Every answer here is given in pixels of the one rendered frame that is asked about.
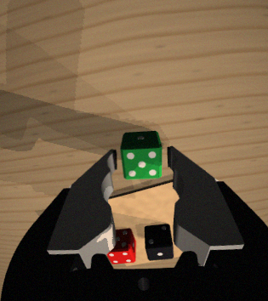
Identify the dark red die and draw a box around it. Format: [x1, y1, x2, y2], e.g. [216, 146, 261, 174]
[107, 228, 136, 264]

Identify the tan cork mat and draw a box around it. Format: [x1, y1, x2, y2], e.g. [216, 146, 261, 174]
[108, 179, 179, 266]

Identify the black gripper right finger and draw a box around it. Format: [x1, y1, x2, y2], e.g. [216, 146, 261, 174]
[168, 146, 268, 297]

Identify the green die with white pips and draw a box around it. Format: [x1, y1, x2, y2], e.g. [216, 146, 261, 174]
[120, 131, 162, 179]

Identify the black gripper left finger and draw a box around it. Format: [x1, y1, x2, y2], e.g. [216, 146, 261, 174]
[0, 149, 117, 301]

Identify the black die with white pips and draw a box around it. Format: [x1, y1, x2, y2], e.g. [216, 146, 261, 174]
[145, 224, 174, 261]

